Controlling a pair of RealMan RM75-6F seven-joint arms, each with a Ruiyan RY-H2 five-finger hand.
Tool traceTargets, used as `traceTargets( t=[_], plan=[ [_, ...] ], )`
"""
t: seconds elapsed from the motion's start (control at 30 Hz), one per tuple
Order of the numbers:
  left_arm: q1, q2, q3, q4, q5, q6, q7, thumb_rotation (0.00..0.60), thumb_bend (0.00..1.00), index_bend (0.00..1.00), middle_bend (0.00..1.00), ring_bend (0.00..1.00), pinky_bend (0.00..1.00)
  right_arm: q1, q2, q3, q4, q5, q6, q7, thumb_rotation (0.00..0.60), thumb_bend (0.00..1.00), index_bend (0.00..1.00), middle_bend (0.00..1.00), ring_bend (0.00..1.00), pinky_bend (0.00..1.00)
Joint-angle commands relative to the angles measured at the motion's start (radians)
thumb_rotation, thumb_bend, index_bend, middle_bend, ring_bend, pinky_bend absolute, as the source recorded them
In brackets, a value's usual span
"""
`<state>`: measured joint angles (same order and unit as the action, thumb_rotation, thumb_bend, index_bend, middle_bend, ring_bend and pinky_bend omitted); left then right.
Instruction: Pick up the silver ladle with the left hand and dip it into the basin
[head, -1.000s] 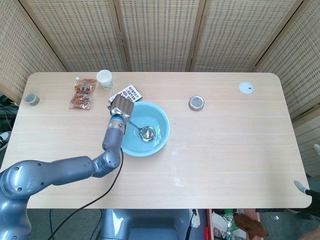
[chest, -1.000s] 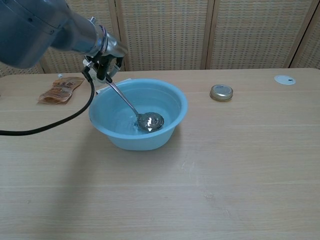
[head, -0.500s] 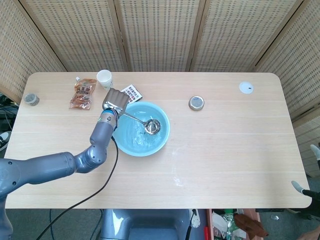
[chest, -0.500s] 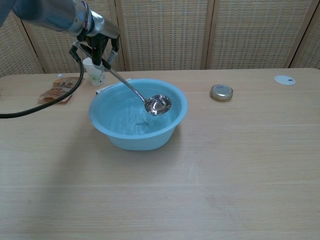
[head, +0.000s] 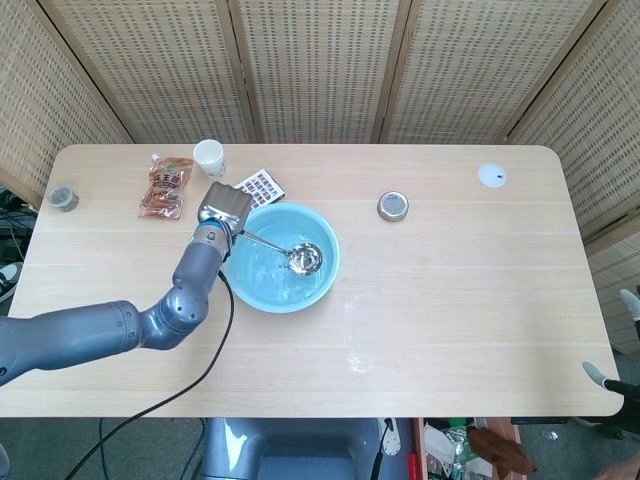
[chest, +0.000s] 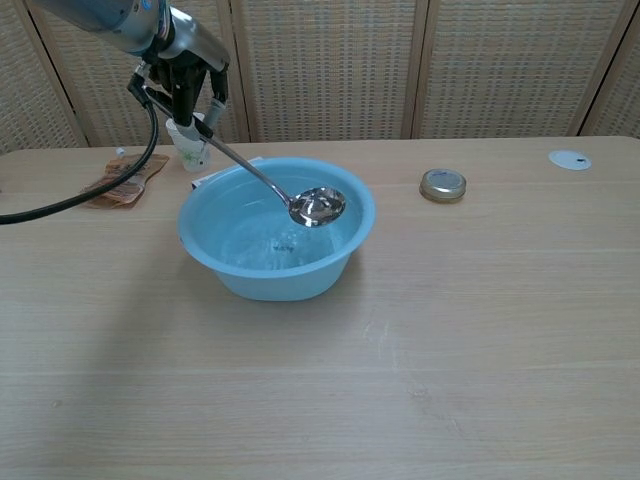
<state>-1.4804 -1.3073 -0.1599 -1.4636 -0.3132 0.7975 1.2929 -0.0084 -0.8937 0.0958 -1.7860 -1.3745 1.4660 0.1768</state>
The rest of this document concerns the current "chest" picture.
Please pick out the white round grommet cover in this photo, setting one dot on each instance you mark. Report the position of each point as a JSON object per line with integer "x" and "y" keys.
{"x": 569, "y": 160}

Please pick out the light blue plastic basin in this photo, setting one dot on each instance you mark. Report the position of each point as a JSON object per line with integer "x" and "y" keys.
{"x": 280, "y": 285}

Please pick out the orange sauce pouch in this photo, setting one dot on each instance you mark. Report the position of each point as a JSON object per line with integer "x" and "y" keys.
{"x": 120, "y": 192}

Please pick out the round tin with gold rim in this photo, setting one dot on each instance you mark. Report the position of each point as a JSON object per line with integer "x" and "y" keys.
{"x": 442, "y": 186}

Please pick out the white paper cup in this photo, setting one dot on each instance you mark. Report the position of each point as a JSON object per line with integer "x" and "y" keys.
{"x": 192, "y": 160}

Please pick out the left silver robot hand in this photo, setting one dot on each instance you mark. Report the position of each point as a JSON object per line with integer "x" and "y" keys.
{"x": 200, "y": 42}

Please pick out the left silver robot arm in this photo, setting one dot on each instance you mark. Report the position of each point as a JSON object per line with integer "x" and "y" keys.
{"x": 100, "y": 20}

